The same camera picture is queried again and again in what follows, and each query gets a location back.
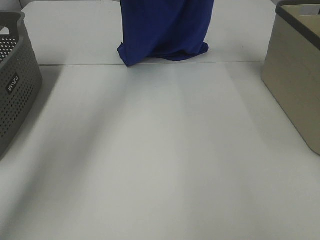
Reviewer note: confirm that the blue microfibre towel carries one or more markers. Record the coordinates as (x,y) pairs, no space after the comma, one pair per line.
(173,30)

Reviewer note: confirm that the beige storage bin grey rim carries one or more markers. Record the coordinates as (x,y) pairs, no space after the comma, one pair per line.
(291,69)

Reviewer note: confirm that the grey perforated plastic basket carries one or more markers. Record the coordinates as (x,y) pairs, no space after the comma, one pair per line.
(20,76)

